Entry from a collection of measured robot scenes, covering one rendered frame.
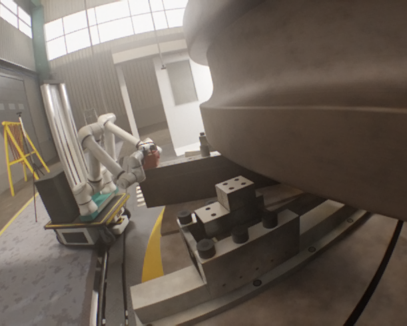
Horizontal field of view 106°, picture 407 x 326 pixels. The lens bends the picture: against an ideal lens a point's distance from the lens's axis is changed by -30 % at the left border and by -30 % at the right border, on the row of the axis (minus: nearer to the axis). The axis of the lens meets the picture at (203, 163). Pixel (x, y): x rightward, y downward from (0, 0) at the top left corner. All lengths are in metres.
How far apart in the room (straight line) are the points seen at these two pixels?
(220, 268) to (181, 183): 1.24
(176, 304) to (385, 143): 0.94
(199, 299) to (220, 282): 0.19
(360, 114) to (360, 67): 0.18
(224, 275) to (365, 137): 0.65
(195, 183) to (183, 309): 1.19
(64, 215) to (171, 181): 1.24
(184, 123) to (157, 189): 3.13
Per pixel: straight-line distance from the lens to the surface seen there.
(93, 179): 2.19
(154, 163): 1.93
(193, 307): 1.06
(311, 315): 1.04
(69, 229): 2.46
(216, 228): 0.86
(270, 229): 0.87
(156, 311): 1.03
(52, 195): 2.47
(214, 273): 0.83
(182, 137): 4.99
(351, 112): 0.55
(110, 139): 2.55
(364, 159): 0.57
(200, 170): 1.88
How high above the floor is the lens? 1.20
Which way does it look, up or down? 17 degrees down
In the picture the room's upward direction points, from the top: 13 degrees counter-clockwise
